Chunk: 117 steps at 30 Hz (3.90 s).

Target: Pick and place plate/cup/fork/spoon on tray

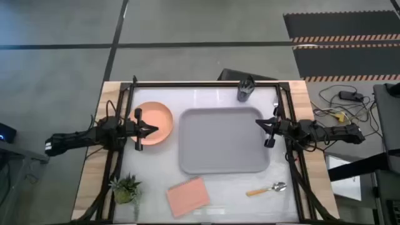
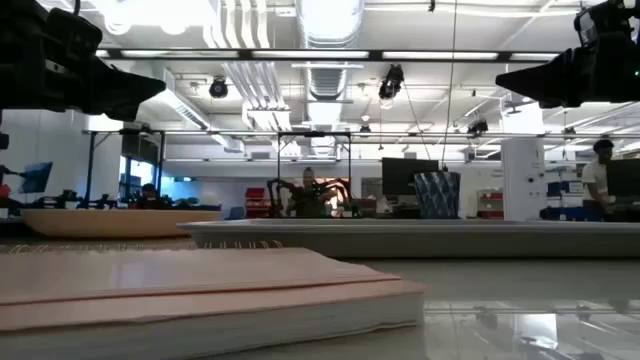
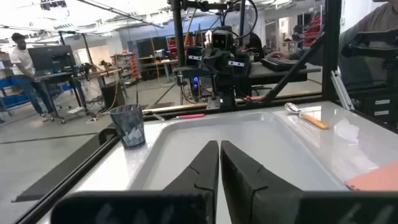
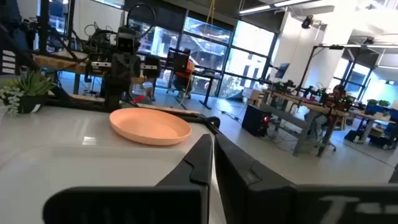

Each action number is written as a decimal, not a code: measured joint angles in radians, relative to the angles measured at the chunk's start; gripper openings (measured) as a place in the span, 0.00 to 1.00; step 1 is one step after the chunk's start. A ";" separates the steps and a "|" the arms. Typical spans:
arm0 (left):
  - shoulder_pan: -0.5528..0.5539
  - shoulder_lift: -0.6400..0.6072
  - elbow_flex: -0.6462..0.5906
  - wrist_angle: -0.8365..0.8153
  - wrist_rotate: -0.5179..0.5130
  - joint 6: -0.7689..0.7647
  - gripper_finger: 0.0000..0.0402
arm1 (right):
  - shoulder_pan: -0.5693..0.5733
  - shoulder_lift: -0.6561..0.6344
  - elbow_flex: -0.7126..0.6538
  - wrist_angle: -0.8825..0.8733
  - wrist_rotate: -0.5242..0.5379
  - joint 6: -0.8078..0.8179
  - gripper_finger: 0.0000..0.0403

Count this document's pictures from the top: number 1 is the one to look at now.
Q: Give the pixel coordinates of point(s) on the black power adapter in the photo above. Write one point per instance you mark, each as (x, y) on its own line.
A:
(351, 95)

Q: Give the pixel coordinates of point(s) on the grey side desk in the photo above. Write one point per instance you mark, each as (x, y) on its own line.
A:
(390, 125)

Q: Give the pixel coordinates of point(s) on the white flat panel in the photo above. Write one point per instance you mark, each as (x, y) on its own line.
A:
(343, 181)

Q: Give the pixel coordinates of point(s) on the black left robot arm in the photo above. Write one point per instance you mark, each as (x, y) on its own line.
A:
(78, 139)

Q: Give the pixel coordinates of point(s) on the black hazard-striped floor mat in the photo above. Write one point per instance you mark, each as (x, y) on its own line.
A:
(347, 62)
(340, 25)

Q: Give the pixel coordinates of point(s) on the small potted green plant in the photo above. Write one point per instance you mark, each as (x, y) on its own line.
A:
(125, 190)

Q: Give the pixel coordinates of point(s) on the grey plastic tray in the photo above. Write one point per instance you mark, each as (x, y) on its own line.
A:
(222, 140)

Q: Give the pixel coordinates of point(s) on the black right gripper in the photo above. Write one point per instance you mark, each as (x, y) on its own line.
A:
(282, 126)

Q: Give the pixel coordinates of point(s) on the grey side bench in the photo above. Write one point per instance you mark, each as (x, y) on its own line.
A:
(18, 187)

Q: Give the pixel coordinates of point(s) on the pink sponge cloth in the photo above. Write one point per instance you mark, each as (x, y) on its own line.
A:
(187, 197)

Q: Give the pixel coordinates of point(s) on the orange round plate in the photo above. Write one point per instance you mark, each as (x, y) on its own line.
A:
(159, 118)

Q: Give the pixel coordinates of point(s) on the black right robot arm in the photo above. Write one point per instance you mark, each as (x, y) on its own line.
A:
(340, 132)

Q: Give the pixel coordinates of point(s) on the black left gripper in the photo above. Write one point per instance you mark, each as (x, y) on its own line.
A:
(132, 129)

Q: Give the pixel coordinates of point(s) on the black device with blue light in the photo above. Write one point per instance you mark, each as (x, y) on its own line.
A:
(7, 132)

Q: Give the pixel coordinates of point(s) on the dark ribbed glass cup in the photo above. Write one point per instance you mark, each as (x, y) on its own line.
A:
(245, 92)

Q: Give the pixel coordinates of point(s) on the dark grey flat object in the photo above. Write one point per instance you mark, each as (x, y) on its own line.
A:
(231, 75)

